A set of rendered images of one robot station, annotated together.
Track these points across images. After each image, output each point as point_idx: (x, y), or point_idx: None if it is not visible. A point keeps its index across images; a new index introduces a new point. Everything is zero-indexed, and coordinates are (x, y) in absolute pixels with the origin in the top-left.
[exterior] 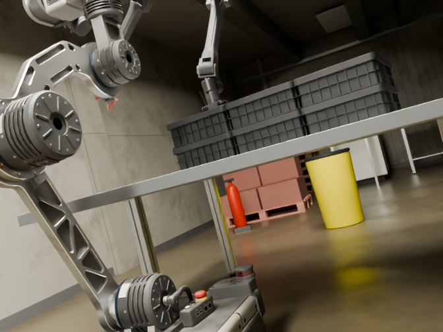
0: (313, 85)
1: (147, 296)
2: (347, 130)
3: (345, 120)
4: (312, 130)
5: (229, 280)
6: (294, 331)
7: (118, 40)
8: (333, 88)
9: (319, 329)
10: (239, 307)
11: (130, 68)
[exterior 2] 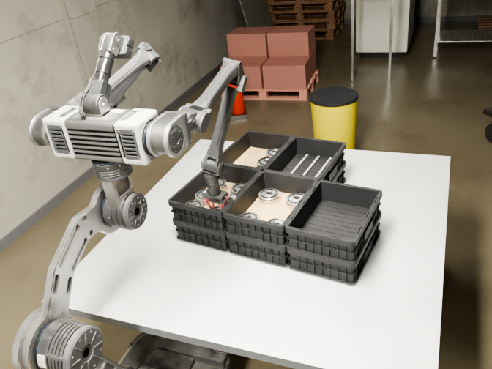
0: (301, 237)
1: None
2: (302, 365)
3: (320, 270)
4: (293, 263)
5: None
6: (253, 360)
7: (128, 203)
8: (316, 247)
9: (271, 364)
10: None
11: (138, 222)
